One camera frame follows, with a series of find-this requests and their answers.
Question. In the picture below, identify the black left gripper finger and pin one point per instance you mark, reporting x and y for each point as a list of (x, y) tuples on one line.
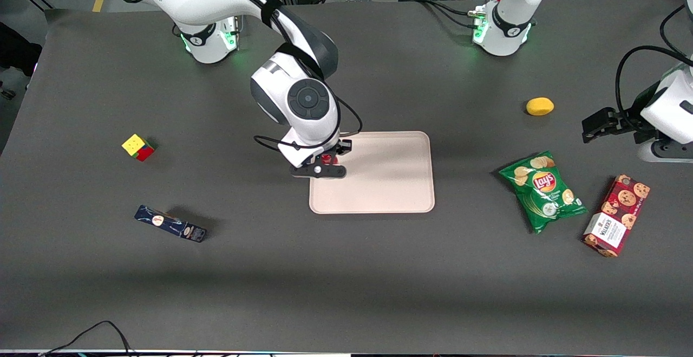
[(598, 118), (594, 136)]

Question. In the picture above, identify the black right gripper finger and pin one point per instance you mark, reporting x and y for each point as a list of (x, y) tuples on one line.
[(318, 159), (345, 145)]

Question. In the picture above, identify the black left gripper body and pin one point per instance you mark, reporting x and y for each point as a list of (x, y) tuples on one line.
[(622, 118)]

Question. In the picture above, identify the red coke bottle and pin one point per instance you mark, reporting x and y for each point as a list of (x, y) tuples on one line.
[(328, 158)]

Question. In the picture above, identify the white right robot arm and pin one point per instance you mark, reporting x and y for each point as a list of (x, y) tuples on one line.
[(308, 99)]

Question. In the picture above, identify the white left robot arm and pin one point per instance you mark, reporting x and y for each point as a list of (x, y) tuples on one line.
[(503, 37)]

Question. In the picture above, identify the beige plastic tray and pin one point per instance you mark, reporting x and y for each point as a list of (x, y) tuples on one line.
[(384, 178)]

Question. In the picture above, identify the yellow lemon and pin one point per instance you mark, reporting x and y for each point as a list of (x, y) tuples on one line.
[(540, 106)]

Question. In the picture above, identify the green Lay's chips bag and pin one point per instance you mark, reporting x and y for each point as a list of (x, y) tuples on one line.
[(541, 189)]

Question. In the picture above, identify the red cookie box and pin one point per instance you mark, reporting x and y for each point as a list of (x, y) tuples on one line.
[(617, 216)]

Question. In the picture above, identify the dark blue carton box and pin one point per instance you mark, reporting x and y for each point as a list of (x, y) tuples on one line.
[(168, 222)]

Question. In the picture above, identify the multicoloured puzzle cube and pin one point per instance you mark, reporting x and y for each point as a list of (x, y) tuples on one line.
[(135, 144)]

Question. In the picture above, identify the black object on floor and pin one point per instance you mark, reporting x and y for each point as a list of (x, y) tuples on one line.
[(16, 48)]

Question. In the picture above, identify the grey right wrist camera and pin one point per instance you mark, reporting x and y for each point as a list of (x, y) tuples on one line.
[(325, 171)]

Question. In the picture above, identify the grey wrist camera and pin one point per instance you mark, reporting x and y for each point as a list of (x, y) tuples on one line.
[(325, 171), (666, 154)]

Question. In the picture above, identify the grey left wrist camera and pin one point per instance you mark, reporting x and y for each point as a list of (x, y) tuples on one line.
[(666, 154)]

